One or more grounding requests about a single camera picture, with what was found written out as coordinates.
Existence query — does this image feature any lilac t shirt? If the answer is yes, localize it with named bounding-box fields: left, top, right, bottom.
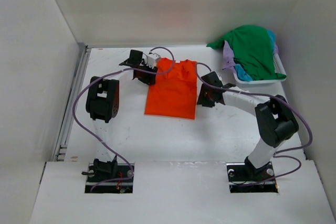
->
left=222, top=40, right=236, bottom=73

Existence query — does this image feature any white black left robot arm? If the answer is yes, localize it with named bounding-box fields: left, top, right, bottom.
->
left=86, top=49, right=161, bottom=142

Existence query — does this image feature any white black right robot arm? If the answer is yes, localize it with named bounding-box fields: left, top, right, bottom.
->
left=197, top=72, right=299, bottom=182

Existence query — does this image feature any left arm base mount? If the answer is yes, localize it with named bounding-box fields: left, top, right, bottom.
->
left=81, top=156, right=134, bottom=194

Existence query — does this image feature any orange t shirt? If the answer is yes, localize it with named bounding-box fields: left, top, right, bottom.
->
left=144, top=58, right=197, bottom=120

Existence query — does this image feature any green t shirt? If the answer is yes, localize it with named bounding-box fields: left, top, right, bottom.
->
left=207, top=25, right=287, bottom=82

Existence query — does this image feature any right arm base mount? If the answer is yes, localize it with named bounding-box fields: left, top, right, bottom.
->
left=226, top=162, right=278, bottom=193

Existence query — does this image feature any teal t shirt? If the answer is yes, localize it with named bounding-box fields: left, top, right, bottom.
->
left=232, top=26, right=278, bottom=82

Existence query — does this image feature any white plastic basket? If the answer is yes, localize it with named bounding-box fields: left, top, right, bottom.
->
left=233, top=54, right=287, bottom=88

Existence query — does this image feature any aluminium frame rail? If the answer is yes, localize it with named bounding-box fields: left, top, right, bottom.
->
left=51, top=42, right=91, bottom=162

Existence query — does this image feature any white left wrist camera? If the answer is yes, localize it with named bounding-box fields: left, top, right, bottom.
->
left=145, top=53, right=161, bottom=69

